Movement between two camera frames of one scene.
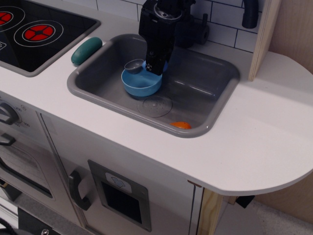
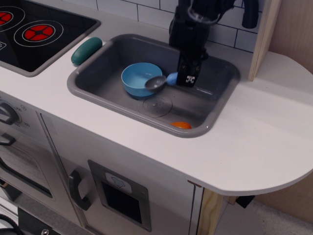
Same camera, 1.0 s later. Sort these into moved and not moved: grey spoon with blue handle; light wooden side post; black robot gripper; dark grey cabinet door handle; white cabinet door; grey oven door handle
Moved: black robot gripper; grey spoon with blue handle
Not moved: dark grey cabinet door handle; grey oven door handle; light wooden side post; white cabinet door
